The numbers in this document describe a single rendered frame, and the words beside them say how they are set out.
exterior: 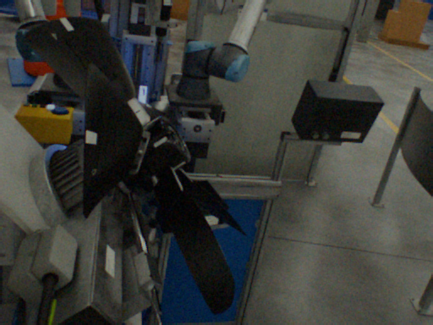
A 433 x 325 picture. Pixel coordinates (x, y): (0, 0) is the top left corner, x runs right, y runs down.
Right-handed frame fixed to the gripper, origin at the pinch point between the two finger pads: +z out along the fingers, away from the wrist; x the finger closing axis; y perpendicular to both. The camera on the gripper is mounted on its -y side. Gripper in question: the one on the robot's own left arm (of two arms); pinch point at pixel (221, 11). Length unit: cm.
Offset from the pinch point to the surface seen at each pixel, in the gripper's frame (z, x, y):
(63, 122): 37, 49, -19
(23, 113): 36, 60, -18
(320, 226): 143, -111, 71
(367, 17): 75, -601, 870
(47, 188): 29, 45, -69
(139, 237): 33, 27, -79
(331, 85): 18.3, -40.5, -14.1
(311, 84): 18.4, -32.6, -14.3
